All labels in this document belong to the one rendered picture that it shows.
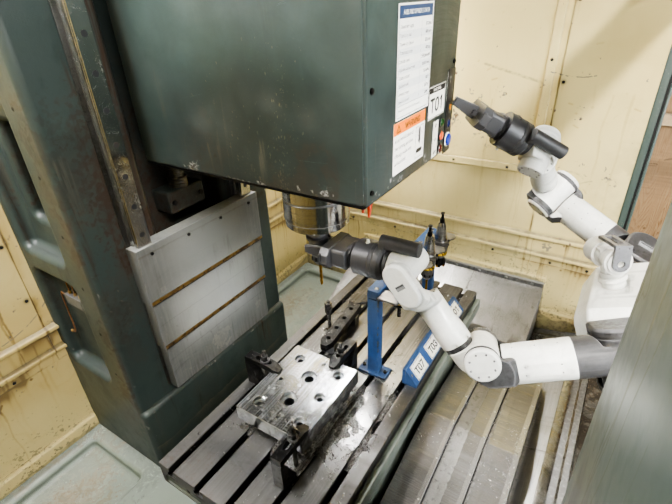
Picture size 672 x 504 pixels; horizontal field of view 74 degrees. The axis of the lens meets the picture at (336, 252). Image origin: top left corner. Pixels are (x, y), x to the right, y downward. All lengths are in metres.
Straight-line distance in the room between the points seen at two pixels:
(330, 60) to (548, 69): 1.14
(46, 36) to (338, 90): 0.64
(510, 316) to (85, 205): 1.61
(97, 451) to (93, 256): 0.90
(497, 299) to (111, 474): 1.63
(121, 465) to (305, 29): 1.55
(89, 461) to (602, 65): 2.22
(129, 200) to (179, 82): 0.34
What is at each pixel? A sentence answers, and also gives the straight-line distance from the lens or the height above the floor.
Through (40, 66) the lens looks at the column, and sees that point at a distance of 1.17.
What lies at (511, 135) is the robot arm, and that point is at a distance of 1.19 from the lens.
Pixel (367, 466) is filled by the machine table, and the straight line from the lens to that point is 1.30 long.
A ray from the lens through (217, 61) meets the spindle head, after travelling 0.98.
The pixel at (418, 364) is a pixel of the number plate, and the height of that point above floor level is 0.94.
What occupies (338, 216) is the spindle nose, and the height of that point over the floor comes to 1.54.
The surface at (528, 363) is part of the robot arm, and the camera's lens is 1.05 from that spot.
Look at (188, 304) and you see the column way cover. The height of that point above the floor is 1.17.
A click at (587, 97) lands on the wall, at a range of 1.83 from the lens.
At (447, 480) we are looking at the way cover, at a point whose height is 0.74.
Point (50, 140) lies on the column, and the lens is 1.18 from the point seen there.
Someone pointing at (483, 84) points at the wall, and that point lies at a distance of 1.89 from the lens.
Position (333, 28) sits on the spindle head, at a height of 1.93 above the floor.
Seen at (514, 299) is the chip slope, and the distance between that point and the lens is 2.08.
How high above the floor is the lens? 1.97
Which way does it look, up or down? 30 degrees down
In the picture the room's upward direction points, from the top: 3 degrees counter-clockwise
